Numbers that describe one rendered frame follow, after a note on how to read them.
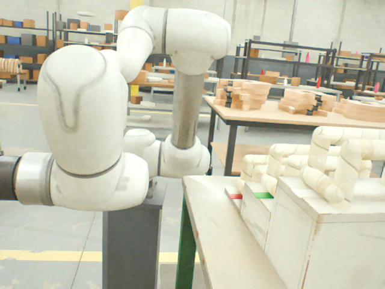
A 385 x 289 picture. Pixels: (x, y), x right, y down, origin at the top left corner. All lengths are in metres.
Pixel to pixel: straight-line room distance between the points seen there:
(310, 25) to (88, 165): 12.70
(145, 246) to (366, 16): 13.37
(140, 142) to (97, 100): 0.94
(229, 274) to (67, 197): 0.32
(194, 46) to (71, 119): 0.59
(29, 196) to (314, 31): 12.78
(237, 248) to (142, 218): 0.75
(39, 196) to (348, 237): 0.49
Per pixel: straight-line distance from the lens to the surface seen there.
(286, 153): 0.74
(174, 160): 1.29
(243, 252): 0.69
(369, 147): 0.53
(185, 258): 1.12
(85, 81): 0.39
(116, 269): 1.56
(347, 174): 0.53
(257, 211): 0.72
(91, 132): 0.41
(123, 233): 1.45
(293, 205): 0.58
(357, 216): 0.56
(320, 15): 13.21
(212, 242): 0.71
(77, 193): 0.52
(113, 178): 0.50
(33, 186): 0.55
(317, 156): 0.59
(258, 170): 0.83
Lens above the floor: 1.31
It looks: 15 degrees down
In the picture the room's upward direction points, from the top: 5 degrees clockwise
